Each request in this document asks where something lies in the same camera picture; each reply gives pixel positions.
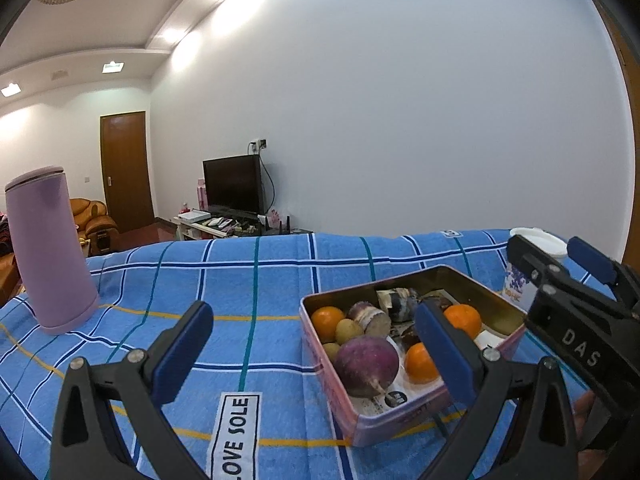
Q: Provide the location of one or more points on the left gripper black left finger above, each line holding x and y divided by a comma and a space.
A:
87, 442

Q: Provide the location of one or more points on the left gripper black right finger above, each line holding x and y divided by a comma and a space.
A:
540, 442

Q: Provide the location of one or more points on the orange fruit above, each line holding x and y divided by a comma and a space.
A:
465, 317
325, 321
419, 365

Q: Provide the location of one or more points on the round purple turnip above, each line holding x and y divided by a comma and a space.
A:
367, 366

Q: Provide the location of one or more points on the cut purple yam piece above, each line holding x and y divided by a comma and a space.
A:
372, 320

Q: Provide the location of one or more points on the dark passion fruit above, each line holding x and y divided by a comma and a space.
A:
409, 338
442, 302

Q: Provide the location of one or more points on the person right hand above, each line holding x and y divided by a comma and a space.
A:
589, 461

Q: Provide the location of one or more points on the white floral mug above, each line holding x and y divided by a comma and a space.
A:
519, 287

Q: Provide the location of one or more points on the lilac cylindrical container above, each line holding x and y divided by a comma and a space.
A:
50, 249

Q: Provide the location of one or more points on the orange leather sofa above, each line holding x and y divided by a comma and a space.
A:
10, 278

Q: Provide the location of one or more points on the blue plaid tablecloth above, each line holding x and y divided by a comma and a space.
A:
254, 286

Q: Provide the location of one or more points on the orange leather armchair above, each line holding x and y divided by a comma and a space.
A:
94, 225

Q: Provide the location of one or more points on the pink metal tin box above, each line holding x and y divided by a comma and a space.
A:
368, 421

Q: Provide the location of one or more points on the white tv stand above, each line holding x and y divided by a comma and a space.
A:
197, 225

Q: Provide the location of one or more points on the black television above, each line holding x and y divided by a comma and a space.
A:
234, 182

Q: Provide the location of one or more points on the brown wooden door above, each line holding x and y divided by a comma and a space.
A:
125, 170

